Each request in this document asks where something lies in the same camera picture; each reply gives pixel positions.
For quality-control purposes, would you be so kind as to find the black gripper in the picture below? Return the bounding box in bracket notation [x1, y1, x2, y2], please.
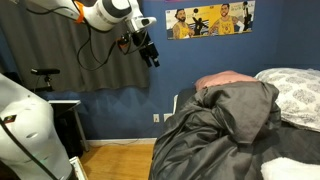
[132, 30, 161, 69]

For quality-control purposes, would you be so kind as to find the pink pillow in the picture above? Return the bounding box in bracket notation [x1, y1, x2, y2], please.
[194, 70, 259, 92]

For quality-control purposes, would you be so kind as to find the white patterned pillow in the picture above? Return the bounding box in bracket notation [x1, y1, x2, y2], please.
[254, 67, 320, 133]

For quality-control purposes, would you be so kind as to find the basketball players poster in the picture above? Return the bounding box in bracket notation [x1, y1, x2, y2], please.
[165, 0, 256, 41]

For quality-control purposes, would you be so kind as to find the white baseboard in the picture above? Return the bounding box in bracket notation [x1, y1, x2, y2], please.
[85, 137, 158, 148]

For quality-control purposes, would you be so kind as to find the gray duvet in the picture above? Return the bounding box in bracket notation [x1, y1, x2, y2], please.
[148, 80, 283, 180]

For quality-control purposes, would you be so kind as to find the side table with white edge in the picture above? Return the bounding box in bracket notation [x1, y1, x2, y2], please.
[48, 99, 90, 158]

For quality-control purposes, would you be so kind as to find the white framed panel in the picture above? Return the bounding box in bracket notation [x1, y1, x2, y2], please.
[68, 155, 89, 180]

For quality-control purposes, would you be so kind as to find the white fluffy blanket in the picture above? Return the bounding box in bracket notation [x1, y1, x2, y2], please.
[260, 156, 320, 180]

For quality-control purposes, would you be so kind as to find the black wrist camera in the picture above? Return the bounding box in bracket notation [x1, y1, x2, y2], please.
[116, 32, 133, 48]

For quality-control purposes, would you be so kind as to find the white bed frame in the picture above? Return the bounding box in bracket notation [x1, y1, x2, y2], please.
[172, 94, 179, 114]

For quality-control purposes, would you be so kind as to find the blank white wall plate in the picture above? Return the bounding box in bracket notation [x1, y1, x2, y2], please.
[163, 112, 174, 123]

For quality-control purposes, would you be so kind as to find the black cable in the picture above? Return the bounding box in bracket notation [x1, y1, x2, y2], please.
[76, 19, 118, 72]
[0, 117, 61, 180]

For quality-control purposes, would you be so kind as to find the orange cable clip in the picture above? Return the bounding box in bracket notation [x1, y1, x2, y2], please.
[73, 0, 86, 24]

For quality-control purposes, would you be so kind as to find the black camera on stand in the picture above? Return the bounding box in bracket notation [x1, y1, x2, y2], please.
[30, 68, 61, 93]

